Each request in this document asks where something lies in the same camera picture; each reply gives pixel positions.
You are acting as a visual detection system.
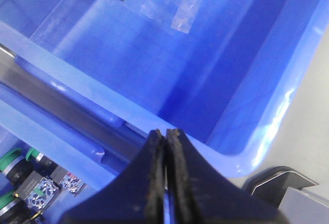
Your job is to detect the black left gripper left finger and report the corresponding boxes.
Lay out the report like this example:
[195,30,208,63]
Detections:
[60,129,165,223]

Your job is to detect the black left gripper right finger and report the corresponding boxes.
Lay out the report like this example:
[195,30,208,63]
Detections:
[166,129,289,223]

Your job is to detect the dark metal centre divider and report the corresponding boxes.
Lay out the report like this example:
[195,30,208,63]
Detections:
[1,45,145,161]

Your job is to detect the green push button upper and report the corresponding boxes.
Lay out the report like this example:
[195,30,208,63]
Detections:
[26,147,86,196]

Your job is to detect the green push button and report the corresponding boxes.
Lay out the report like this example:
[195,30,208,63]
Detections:
[26,147,86,196]
[1,191,45,223]

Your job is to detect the green push button lower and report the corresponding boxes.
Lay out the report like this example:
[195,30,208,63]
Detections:
[1,191,45,223]

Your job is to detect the blue bin far left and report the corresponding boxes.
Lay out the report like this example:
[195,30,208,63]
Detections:
[1,0,328,177]

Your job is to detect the large blue bin left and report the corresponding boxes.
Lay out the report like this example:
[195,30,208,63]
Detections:
[1,84,126,223]

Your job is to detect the grey metal bracket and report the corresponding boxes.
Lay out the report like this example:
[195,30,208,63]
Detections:
[242,166,328,223]

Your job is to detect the green push button switch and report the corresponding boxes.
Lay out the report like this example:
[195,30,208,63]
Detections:
[1,148,61,212]

